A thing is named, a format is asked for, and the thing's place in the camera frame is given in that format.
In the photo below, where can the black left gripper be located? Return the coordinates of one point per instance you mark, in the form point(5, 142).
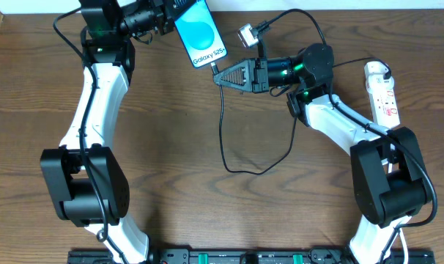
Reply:
point(163, 17)

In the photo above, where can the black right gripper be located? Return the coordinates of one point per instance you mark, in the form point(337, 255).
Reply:
point(261, 74)

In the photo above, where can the blue Galaxy smartphone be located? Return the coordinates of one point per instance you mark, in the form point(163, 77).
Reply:
point(200, 35)

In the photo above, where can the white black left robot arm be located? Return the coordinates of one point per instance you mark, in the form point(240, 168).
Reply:
point(85, 182)

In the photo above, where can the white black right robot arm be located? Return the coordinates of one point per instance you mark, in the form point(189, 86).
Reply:
point(390, 181)

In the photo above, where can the white charger plug adapter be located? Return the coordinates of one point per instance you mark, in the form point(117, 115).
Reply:
point(378, 77)

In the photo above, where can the white power strip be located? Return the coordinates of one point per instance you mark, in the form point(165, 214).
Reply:
point(384, 108)

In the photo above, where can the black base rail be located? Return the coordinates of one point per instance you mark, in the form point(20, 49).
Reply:
point(185, 256)

